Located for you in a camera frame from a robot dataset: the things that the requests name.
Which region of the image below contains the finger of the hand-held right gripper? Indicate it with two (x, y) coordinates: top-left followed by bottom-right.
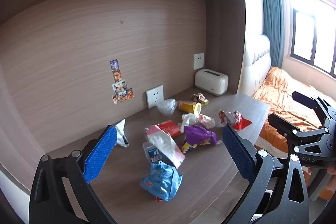
(268, 113), (328, 147)
(292, 91), (336, 122)

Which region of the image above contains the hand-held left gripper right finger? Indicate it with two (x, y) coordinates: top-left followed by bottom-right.
(222, 125), (310, 224)

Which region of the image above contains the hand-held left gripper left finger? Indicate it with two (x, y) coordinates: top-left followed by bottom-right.
(29, 125), (118, 224)

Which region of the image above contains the white silver wrapper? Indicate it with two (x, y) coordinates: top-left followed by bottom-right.
(113, 119), (130, 148)

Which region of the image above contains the red silver snack wrapper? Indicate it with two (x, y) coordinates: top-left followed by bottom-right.
(218, 111), (252, 130)

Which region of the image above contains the pink white wrapper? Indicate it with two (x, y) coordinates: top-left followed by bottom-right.
(198, 114), (216, 128)

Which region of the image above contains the purple snack bag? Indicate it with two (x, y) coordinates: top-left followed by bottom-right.
(181, 125), (222, 154)

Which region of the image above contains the clear box with blue label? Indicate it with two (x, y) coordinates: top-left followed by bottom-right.
(142, 142), (167, 164)

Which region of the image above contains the white plastic bag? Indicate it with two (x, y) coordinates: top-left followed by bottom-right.
(178, 113), (201, 133)

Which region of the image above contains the pink white snack bag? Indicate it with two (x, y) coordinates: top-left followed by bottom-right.
(144, 125), (185, 169)

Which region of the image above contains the blue snack bag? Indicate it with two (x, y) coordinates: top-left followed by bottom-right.
(140, 161), (183, 202)

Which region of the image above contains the red packet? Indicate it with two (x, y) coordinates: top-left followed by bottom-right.
(157, 120), (182, 137)

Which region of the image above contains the orange blanket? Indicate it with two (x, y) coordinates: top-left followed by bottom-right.
(252, 67), (336, 153)

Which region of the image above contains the cream padded headboard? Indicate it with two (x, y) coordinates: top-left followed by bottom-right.
(240, 34), (271, 97)

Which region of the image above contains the colourful crumpled foil wrapper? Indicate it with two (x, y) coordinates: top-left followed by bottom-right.
(190, 93), (209, 106)

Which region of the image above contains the yellow paper cup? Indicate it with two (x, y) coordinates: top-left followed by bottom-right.
(178, 100), (202, 115)

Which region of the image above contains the dark framed window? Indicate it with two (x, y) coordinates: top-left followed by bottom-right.
(287, 0), (336, 77)

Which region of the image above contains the cream white tissue box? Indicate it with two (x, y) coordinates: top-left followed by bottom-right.
(195, 68), (229, 96)

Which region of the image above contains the clear crumpled plastic bag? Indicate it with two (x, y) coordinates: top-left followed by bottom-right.
(157, 98), (177, 116)

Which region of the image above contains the cartoon sticker strip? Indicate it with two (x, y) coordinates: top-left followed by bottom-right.
(110, 59), (134, 104)

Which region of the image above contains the blue grey curtain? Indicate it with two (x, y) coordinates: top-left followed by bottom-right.
(259, 0), (285, 68)

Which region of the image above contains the white wall socket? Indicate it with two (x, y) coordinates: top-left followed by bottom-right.
(193, 52), (205, 70)
(146, 85), (164, 108)

